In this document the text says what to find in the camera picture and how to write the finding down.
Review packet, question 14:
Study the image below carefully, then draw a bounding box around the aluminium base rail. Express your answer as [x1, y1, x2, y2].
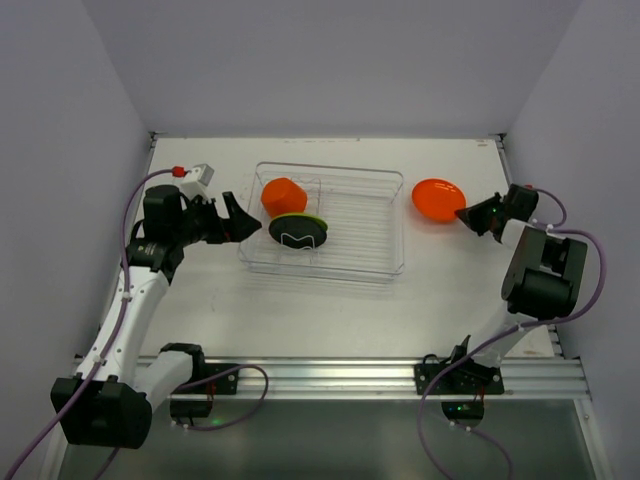
[69, 355, 591, 401]

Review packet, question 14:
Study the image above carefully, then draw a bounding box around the green plastic plate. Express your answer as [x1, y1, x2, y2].
[273, 212, 329, 231]

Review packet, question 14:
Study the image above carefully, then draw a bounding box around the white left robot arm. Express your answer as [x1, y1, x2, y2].
[51, 183, 228, 449]

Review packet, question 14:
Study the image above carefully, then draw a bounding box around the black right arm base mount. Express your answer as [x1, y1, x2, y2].
[413, 354, 505, 428]

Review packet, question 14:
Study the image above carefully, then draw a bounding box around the black left finger, left gripper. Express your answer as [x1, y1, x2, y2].
[222, 191, 262, 243]

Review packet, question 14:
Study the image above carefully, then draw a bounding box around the orange plastic plate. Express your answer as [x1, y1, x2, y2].
[411, 178, 467, 223]

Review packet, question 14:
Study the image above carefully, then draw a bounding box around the black plastic plate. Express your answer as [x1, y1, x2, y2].
[268, 218, 328, 250]

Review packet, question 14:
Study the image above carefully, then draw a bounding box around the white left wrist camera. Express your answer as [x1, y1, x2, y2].
[171, 164, 214, 202]

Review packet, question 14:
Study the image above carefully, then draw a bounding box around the orange plastic cup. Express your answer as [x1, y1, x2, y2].
[261, 177, 308, 218]

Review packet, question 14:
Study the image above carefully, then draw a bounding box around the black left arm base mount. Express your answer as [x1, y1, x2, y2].
[169, 372, 238, 425]

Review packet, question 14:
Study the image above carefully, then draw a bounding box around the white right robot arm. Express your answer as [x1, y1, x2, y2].
[449, 184, 588, 371]

